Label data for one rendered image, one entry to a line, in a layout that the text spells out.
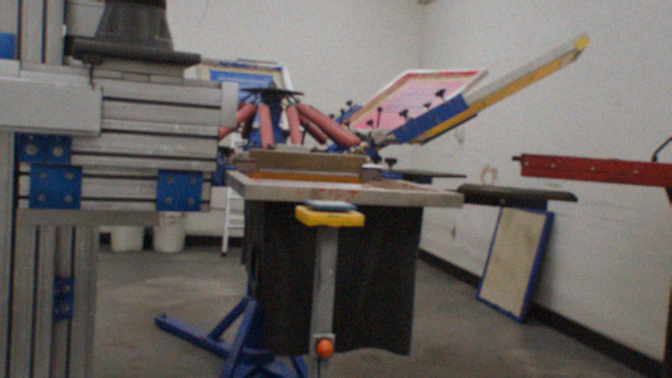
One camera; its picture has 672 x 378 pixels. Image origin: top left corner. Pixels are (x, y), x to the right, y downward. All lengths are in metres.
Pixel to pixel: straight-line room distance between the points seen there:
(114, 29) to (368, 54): 5.44
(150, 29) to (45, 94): 0.26
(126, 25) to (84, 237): 0.51
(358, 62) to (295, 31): 0.68
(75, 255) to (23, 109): 0.49
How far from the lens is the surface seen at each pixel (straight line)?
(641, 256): 3.94
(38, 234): 1.56
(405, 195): 1.75
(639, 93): 4.04
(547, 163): 2.69
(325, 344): 1.52
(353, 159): 2.31
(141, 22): 1.36
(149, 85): 1.35
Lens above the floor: 1.12
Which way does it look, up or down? 4 degrees down
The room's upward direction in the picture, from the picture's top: 4 degrees clockwise
